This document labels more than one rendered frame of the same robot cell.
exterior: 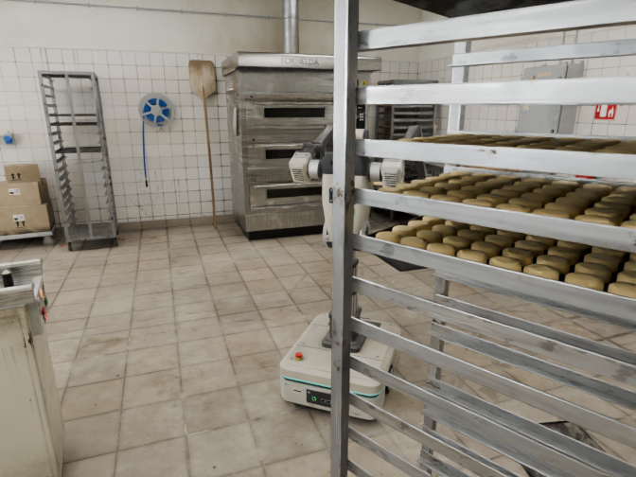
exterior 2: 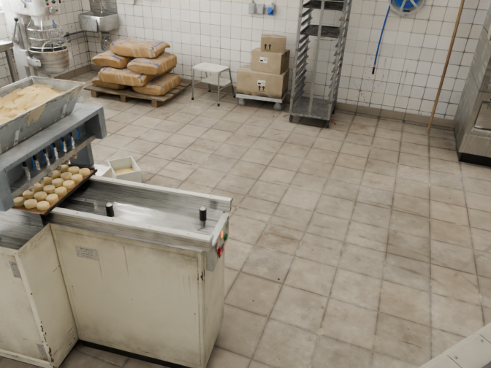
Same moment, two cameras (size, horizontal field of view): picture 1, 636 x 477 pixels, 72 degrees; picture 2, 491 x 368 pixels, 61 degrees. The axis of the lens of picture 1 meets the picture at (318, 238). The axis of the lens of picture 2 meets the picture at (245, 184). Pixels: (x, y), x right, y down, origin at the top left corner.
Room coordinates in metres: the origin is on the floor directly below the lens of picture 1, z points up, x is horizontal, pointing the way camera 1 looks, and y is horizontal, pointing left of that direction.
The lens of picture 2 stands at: (0.47, 0.07, 1.92)
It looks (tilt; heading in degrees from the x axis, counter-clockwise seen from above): 31 degrees down; 39
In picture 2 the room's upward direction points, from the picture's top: 2 degrees clockwise
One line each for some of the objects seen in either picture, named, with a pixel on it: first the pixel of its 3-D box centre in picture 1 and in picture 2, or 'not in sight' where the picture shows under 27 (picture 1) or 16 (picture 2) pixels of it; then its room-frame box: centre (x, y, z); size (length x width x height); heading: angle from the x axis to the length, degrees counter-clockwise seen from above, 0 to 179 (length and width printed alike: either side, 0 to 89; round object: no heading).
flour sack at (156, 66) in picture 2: not in sight; (154, 62); (3.91, 4.50, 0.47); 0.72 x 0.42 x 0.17; 25
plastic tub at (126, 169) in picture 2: not in sight; (124, 173); (2.26, 2.91, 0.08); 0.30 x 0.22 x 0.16; 69
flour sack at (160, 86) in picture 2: not in sight; (158, 82); (3.94, 4.49, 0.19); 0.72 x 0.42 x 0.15; 24
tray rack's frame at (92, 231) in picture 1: (82, 160); (321, 41); (4.80, 2.55, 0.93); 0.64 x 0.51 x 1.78; 22
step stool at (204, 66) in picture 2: not in sight; (213, 82); (4.42, 3.91, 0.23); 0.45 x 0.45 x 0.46; 11
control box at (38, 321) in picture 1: (38, 304); (218, 241); (1.51, 1.06, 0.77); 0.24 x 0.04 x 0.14; 26
